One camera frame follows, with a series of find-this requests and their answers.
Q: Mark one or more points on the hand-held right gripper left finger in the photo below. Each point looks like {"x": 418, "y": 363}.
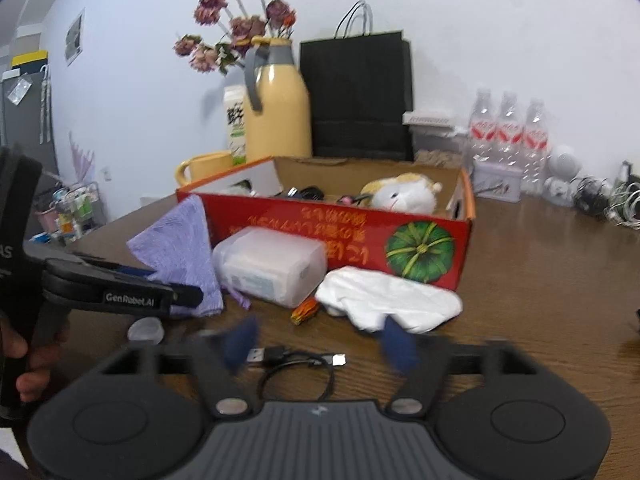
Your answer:
{"x": 240, "y": 345}

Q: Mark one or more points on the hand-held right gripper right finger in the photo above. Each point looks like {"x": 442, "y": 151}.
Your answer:
{"x": 400, "y": 347}

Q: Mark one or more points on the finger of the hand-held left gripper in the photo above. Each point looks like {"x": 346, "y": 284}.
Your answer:
{"x": 125, "y": 297}
{"x": 132, "y": 272}

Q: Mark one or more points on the small white bottle cap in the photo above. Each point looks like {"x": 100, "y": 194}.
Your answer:
{"x": 146, "y": 331}

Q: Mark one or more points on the white cloth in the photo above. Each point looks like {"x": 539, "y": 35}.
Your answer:
{"x": 390, "y": 295}

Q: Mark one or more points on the purple cloth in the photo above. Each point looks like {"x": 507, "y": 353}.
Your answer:
{"x": 180, "y": 240}

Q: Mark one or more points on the clear plastic box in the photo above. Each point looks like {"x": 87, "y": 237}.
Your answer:
{"x": 270, "y": 265}

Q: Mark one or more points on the red cardboard box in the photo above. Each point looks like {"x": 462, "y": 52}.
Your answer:
{"x": 325, "y": 230}

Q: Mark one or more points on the yellow and white plush toy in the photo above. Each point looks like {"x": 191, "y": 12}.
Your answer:
{"x": 400, "y": 195}

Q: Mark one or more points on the person's left hand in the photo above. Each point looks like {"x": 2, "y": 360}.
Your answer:
{"x": 37, "y": 370}

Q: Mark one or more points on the small orange item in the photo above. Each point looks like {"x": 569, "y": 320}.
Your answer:
{"x": 305, "y": 311}

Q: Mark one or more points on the dark cabinet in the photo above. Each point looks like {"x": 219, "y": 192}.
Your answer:
{"x": 25, "y": 125}

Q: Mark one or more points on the yellow mug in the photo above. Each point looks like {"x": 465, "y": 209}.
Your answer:
{"x": 210, "y": 165}

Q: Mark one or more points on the white milk carton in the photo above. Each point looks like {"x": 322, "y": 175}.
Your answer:
{"x": 235, "y": 120}

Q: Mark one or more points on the printed tin box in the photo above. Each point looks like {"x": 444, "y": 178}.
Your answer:
{"x": 497, "y": 182}

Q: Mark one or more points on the clear container of nuts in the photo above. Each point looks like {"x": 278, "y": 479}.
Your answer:
{"x": 435, "y": 157}

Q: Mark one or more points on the yellow thermos jug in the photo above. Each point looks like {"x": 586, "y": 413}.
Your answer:
{"x": 280, "y": 115}

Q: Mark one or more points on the flat white box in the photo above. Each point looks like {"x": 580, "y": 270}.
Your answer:
{"x": 430, "y": 118}

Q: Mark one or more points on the white robot figurine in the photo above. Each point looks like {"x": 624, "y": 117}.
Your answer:
{"x": 562, "y": 160}

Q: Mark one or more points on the black paper bag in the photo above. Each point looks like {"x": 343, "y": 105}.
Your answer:
{"x": 355, "y": 95}

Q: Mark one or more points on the dried rose bouquet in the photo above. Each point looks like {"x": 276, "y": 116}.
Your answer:
{"x": 245, "y": 27}

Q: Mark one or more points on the purple wall decal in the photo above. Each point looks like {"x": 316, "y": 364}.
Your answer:
{"x": 82, "y": 160}

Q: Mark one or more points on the white wall socket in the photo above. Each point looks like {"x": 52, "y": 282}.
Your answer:
{"x": 106, "y": 174}

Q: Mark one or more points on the wall poster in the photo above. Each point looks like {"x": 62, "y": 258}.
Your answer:
{"x": 75, "y": 37}

